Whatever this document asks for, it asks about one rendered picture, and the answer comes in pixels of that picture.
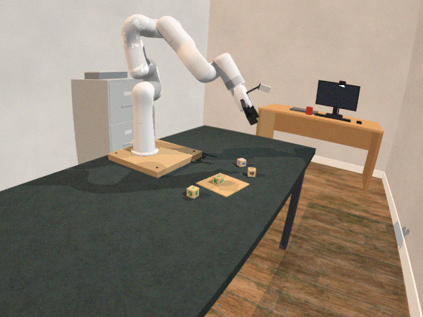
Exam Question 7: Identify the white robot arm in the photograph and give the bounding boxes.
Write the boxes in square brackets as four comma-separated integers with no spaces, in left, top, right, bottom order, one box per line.
[121,15,244,157]

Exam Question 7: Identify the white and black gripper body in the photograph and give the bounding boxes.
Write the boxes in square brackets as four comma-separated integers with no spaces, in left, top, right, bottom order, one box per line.
[228,81,253,111]

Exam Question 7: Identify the tan square mat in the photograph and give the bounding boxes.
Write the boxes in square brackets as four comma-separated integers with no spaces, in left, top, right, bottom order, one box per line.
[196,173,249,197]

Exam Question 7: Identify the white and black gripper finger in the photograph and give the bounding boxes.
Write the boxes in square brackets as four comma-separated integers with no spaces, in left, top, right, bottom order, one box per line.
[241,99,258,125]
[251,105,259,118]

